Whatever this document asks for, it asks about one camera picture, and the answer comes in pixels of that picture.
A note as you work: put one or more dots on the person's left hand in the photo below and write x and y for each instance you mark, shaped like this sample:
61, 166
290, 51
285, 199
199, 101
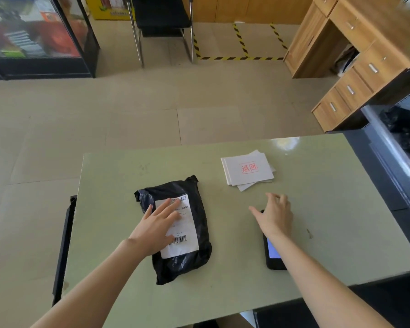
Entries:
150, 233

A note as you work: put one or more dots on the person's right hand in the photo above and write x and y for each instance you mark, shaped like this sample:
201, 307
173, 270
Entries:
276, 218

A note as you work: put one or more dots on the person's left thumb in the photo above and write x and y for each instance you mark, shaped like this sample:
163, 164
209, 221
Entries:
168, 240

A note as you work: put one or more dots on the person's right thumb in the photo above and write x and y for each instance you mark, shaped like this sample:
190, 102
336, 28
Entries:
256, 214

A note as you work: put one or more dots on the person's left middle finger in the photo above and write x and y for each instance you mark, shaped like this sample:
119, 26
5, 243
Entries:
170, 210

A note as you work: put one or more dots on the person's left little finger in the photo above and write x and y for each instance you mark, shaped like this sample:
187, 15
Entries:
147, 211

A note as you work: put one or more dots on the black labelled mailer parcel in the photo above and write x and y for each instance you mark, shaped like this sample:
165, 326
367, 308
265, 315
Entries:
191, 259

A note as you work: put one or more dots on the person's left forearm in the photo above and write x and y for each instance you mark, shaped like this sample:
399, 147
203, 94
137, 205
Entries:
92, 290

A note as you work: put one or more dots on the person's right forearm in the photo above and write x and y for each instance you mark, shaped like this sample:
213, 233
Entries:
314, 286

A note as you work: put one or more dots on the stack of white stamped cards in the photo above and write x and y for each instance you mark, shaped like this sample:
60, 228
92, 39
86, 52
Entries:
247, 169

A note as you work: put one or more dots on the black smartphone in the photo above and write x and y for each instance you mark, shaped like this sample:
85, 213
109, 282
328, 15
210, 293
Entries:
276, 263

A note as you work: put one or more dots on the black plastic bag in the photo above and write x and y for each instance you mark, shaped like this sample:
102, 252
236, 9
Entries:
405, 128

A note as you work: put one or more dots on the dark bag under desk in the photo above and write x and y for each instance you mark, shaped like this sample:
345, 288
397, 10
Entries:
346, 61

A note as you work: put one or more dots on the black metal-framed chair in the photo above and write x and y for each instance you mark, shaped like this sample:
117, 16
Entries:
160, 13

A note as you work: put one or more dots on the wooden desk with drawers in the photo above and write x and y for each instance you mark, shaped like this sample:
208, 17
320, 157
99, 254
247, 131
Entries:
355, 40

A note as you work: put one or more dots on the yellow box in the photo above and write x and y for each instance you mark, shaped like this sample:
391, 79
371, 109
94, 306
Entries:
106, 8

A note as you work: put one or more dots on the glass display cabinet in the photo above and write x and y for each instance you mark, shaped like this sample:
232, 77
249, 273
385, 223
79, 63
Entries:
37, 34

